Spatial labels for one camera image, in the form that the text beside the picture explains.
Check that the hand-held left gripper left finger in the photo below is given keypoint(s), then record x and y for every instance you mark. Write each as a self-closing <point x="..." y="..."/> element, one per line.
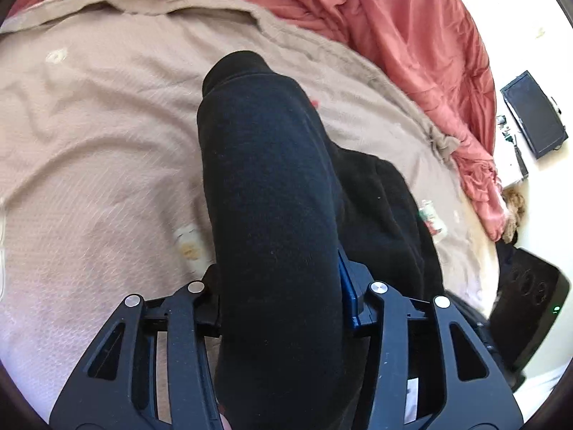
<point x="207" y="309"/>

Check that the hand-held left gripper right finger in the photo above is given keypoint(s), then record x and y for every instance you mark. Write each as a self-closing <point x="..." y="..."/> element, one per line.
<point x="348" y="289"/>

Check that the black garment with orange print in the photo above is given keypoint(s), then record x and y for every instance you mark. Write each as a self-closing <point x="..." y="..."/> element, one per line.
<point x="268" y="210"/>

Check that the black device with green light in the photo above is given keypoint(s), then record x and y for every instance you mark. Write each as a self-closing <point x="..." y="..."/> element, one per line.
<point x="528" y="304"/>

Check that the brown fluffy toy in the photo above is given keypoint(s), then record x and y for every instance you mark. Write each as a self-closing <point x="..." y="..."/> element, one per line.
<point x="514" y="208"/>

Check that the beige blanket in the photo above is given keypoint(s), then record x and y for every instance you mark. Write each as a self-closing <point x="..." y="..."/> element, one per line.
<point x="112" y="143"/>

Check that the black flat screen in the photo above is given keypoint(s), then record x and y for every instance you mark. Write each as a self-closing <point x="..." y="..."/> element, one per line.
<point x="532" y="114"/>

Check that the salmon pink duvet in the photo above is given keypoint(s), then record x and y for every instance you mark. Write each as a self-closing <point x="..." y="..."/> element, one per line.
<point x="403" y="31"/>

